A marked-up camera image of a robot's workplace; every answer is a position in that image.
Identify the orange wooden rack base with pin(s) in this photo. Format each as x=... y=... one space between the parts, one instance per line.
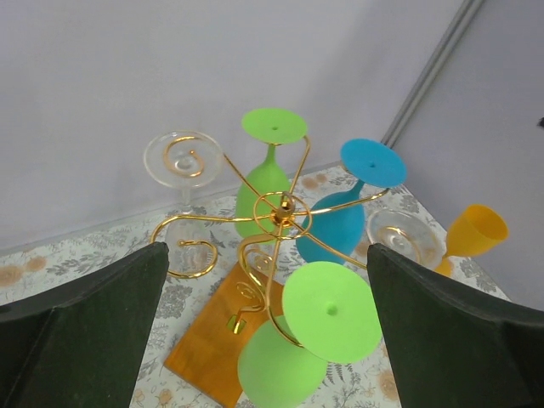
x=207 y=354

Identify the green wine glass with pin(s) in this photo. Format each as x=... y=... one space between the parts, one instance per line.
x=329 y=316
x=273 y=126

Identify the orange wine glass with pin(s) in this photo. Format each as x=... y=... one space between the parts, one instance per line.
x=474 y=232

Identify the front green wine glass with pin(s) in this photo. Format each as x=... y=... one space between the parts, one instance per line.
x=329 y=316

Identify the blue wine glass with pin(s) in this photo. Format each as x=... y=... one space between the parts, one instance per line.
x=338 y=220

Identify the floral table mat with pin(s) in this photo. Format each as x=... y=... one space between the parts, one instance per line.
x=369 y=383

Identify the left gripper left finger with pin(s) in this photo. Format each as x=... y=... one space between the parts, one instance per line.
x=81 y=344

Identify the back green wine glass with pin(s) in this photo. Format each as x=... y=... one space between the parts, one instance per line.
x=273 y=126

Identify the clear wine glass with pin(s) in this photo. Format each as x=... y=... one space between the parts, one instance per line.
x=405 y=234
x=185 y=160

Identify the gold wire glass rack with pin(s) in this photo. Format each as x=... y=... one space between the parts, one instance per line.
x=283 y=218

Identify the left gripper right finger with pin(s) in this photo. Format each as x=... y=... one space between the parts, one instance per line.
x=451 y=345

